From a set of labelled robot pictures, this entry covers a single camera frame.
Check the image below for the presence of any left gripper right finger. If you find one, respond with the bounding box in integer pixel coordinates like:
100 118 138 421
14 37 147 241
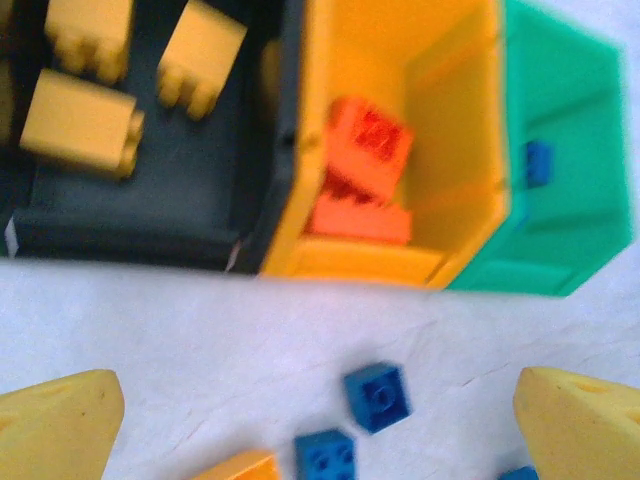
512 366 640 480

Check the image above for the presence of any green plastic bin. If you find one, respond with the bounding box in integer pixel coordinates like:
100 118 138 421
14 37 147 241
444 0 634 299

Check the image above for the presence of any long blue lego brick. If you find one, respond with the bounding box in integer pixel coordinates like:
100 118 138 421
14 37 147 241
497 465 542 480

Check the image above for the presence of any orange lego brick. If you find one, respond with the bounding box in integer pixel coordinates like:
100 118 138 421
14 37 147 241
319 96 416 204
303 192 414 247

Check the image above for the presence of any black plastic bin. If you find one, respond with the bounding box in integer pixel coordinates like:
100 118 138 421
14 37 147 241
0 0 306 276

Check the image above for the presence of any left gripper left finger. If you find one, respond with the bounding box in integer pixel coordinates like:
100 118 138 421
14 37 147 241
0 368 125 480

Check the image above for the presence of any long yellow lego brick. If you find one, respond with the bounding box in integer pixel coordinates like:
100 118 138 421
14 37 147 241
192 449 281 480

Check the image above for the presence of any yellow plastic bin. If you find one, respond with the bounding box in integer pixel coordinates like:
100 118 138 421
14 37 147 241
259 0 514 291

